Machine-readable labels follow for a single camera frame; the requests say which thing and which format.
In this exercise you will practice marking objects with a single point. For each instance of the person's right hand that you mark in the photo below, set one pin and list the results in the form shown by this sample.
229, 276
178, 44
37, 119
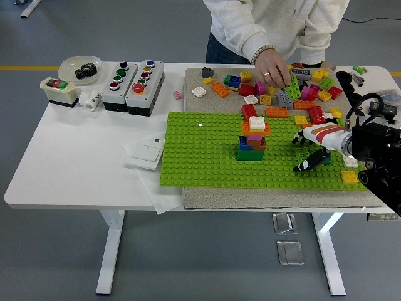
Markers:
272, 69

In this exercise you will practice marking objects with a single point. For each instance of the person's left hand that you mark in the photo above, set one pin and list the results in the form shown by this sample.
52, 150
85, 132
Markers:
329, 66

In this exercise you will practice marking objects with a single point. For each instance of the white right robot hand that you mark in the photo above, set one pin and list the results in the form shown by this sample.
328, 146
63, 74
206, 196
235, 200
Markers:
329, 136

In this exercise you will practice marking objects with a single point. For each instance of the person's left forearm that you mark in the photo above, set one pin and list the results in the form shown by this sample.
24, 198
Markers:
316, 47

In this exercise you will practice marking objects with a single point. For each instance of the person's right forearm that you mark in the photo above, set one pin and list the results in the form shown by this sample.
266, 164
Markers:
247, 37

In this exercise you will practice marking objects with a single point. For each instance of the black toy brick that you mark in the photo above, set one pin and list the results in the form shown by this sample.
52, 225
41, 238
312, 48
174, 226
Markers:
332, 121

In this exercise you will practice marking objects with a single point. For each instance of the lime square toy brick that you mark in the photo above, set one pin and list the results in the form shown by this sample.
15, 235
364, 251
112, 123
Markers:
327, 83

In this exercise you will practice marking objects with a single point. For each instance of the small white toy brick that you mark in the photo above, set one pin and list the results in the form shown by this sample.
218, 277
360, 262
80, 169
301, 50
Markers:
328, 115

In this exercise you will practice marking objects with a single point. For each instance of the magenta toy brick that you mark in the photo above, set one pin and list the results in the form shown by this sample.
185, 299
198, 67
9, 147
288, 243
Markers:
310, 93
260, 88

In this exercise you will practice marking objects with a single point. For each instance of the small dark green brick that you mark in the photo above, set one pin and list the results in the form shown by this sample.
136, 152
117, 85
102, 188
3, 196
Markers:
328, 160

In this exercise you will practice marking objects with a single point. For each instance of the yellow square toy brick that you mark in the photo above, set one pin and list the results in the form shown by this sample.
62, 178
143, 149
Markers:
336, 112
301, 120
349, 177
265, 100
246, 76
324, 96

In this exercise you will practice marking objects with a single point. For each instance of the brown toy brick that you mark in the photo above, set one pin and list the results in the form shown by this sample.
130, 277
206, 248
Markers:
258, 146
297, 65

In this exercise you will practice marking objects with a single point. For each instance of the red long toy brick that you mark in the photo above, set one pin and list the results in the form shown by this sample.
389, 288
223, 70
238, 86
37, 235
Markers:
249, 111
316, 113

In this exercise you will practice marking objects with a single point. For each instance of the red square toy brick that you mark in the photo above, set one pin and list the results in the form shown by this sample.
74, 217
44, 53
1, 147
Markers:
334, 92

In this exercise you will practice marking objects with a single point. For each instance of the grey long toy brick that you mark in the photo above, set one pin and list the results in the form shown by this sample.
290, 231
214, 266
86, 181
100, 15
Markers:
283, 100
302, 73

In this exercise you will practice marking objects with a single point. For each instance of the dark grey toy brick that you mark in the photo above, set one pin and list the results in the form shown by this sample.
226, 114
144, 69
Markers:
207, 72
304, 83

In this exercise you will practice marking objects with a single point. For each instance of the white square toy brick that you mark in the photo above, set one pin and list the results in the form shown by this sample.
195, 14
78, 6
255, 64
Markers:
257, 123
349, 162

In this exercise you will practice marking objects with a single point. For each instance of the blue green yellow brick stack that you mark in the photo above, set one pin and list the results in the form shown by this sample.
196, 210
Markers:
233, 81

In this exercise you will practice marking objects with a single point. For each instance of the orange long toy brick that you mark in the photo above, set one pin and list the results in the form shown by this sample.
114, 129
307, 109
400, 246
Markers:
260, 132
220, 89
277, 112

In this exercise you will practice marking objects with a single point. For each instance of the small yellow toy brick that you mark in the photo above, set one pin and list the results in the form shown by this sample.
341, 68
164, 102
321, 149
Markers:
207, 80

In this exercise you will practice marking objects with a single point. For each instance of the blue toy brick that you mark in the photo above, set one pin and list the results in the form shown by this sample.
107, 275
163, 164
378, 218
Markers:
242, 144

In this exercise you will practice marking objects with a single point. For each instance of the green square toy brick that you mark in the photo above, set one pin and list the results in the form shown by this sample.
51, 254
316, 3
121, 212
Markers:
249, 155

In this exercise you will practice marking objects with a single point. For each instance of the small pink toy brick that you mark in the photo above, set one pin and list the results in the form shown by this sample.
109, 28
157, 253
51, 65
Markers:
177, 95

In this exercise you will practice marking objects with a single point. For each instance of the green studded baseplate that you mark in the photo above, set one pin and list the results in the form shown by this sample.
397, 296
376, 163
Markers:
203, 156

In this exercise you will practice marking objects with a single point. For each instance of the green tag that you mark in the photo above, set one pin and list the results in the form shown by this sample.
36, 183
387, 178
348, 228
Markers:
357, 67

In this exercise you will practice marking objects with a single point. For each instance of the small metal tool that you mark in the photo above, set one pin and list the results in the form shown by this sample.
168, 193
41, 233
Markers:
357, 79

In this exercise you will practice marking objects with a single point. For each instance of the white flat square tile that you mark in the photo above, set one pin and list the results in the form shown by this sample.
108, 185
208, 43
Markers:
251, 99
199, 91

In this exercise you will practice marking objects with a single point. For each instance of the person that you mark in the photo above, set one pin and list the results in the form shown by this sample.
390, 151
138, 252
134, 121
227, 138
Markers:
282, 22

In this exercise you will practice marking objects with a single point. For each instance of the black device green display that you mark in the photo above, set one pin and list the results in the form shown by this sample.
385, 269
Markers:
390, 109

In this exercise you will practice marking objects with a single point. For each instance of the grey-brown mat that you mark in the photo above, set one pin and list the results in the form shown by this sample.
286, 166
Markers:
203, 105

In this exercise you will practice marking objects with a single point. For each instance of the dark keyed panel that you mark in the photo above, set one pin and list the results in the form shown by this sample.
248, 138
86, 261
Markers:
379, 217

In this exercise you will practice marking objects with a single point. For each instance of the silver floor socket plate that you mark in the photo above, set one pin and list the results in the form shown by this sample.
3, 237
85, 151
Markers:
290, 252
283, 224

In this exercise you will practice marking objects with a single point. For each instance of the white table leg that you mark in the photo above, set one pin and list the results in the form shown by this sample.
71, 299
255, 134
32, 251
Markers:
329, 251
109, 251

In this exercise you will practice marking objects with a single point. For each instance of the emergency stop control box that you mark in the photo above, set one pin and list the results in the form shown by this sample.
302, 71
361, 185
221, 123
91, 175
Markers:
147, 94

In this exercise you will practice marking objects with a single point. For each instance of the three-button control box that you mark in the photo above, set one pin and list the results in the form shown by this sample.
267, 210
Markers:
116, 91

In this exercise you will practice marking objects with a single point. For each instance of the white paper sheet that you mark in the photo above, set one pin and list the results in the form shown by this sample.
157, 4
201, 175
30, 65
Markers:
166, 203

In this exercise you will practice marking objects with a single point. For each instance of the white pipe tee fitting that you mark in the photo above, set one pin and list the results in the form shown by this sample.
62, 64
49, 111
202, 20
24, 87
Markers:
89, 101

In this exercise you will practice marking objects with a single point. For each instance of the black metal gears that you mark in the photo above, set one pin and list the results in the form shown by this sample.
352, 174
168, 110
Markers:
84, 72

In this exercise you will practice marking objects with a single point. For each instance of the white bowl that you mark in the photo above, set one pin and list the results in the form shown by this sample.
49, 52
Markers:
67, 70

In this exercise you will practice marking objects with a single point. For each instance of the white furniture foot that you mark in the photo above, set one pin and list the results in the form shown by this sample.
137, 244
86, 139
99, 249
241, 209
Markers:
29, 8

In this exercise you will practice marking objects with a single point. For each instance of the white wall switch plate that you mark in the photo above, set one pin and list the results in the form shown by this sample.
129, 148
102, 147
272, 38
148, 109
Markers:
142, 153

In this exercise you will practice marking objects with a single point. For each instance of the white red-green switch box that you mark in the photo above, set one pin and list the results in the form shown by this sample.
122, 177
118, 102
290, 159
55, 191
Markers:
59, 94

